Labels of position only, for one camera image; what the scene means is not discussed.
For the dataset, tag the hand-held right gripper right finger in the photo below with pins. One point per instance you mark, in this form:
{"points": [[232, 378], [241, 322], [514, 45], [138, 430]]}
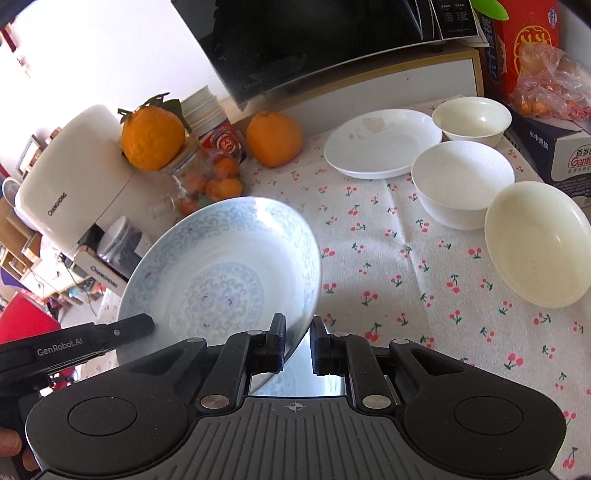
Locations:
{"points": [[323, 353]]}

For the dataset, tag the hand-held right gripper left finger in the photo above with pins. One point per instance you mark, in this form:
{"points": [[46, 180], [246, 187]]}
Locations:
{"points": [[274, 346]]}

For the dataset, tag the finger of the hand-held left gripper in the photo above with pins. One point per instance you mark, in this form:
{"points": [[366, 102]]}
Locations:
{"points": [[134, 328]]}

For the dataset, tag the blue patterned plate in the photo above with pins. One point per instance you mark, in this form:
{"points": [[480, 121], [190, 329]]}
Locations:
{"points": [[221, 286]]}

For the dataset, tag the white shallow plate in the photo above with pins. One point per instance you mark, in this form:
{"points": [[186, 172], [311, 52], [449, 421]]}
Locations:
{"points": [[383, 147]]}

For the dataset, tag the white bowl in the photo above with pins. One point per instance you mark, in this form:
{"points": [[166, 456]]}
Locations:
{"points": [[461, 175]]}

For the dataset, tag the large cream bowl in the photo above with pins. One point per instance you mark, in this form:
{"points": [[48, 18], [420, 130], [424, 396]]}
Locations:
{"points": [[535, 240]]}

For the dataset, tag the small cream bowl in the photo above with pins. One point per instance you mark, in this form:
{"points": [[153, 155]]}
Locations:
{"points": [[471, 117]]}

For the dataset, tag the person's left hand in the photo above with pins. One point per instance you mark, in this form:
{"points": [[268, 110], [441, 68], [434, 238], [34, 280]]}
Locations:
{"points": [[9, 441]]}

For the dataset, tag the red plastic stool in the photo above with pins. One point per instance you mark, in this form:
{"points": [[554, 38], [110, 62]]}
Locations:
{"points": [[23, 314]]}

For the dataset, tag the white printed box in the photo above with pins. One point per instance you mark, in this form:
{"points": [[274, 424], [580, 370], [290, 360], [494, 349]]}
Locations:
{"points": [[99, 270]]}

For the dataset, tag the dark jar with grey lid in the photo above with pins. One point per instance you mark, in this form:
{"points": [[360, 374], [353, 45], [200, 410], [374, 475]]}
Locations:
{"points": [[122, 244]]}

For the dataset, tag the wooden shelf unit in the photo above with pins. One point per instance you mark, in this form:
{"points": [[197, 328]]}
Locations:
{"points": [[18, 258]]}

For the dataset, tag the cherry print tablecloth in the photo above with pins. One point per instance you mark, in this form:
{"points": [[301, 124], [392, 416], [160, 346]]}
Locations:
{"points": [[406, 286]]}

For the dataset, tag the clear glass cup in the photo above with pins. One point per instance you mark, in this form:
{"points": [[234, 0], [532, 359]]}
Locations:
{"points": [[161, 207]]}

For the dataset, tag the white kitchen appliance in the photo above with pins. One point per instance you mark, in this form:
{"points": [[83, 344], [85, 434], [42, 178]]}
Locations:
{"points": [[69, 184]]}

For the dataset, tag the glass jar of small oranges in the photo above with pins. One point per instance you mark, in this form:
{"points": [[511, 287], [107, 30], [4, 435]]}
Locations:
{"points": [[207, 180]]}

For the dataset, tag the large orange with leaves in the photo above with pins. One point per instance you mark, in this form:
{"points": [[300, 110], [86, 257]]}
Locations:
{"points": [[152, 138]]}

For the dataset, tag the dark blue carton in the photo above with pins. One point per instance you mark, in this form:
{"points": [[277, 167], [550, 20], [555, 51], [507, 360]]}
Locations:
{"points": [[554, 147]]}

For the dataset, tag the black microwave oven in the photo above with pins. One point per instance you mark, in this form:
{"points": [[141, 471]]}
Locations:
{"points": [[300, 37]]}

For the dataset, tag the plastic bag of oranges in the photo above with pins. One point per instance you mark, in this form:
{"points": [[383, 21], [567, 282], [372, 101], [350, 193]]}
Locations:
{"points": [[549, 87]]}

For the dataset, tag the red cardboard box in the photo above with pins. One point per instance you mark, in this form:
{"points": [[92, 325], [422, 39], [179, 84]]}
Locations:
{"points": [[512, 41]]}

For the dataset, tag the green plastic utensil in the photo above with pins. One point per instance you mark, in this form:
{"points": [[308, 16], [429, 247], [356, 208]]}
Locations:
{"points": [[487, 8]]}

